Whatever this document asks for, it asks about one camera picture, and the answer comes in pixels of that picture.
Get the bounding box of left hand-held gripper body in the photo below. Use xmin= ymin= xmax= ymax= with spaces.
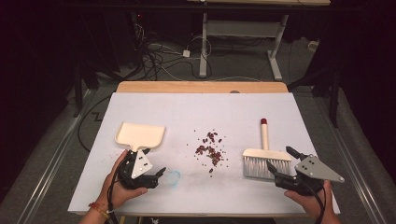
xmin=117 ymin=149 xmax=160 ymax=190

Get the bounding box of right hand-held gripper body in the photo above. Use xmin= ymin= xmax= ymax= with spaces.
xmin=275 ymin=154 xmax=346 ymax=197

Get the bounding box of cream brush with red tip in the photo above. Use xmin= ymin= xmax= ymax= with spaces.
xmin=242 ymin=118 xmax=293 ymax=181

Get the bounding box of cream plastic dustpan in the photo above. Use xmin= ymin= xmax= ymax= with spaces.
xmin=114 ymin=121 xmax=166 ymax=153

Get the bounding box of pile of red beans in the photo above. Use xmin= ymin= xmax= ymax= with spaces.
xmin=186 ymin=129 xmax=230 ymax=178

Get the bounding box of person's right hand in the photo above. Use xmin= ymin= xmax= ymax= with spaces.
xmin=283 ymin=180 xmax=338 ymax=218

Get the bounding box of person's left hand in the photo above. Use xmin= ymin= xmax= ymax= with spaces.
xmin=97 ymin=149 xmax=149 ymax=210

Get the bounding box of white table cover board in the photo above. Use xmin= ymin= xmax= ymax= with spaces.
xmin=67 ymin=91 xmax=341 ymax=217

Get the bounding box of black stand leg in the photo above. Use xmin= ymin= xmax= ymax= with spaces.
xmin=72 ymin=60 xmax=84 ymax=119
xmin=288 ymin=66 xmax=342 ymax=129

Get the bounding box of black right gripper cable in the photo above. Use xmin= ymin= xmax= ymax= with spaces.
xmin=298 ymin=180 xmax=328 ymax=224

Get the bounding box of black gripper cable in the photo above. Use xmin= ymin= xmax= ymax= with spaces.
xmin=298 ymin=180 xmax=328 ymax=224
xmin=106 ymin=167 xmax=121 ymax=224

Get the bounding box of metal floor rail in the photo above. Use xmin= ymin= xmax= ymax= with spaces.
xmin=312 ymin=92 xmax=389 ymax=224
xmin=13 ymin=89 xmax=96 ymax=224

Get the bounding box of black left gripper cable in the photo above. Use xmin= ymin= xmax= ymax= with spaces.
xmin=106 ymin=167 xmax=121 ymax=224

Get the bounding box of red and gold bracelet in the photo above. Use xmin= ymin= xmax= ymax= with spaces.
xmin=88 ymin=202 xmax=110 ymax=220

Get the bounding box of black floor cable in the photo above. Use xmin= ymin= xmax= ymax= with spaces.
xmin=77 ymin=94 xmax=112 ymax=153

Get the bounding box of tangle of floor cables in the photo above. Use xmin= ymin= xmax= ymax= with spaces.
xmin=129 ymin=21 xmax=214 ymax=82

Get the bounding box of white metal desk frame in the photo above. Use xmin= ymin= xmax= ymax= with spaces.
xmin=186 ymin=0 xmax=332 ymax=82

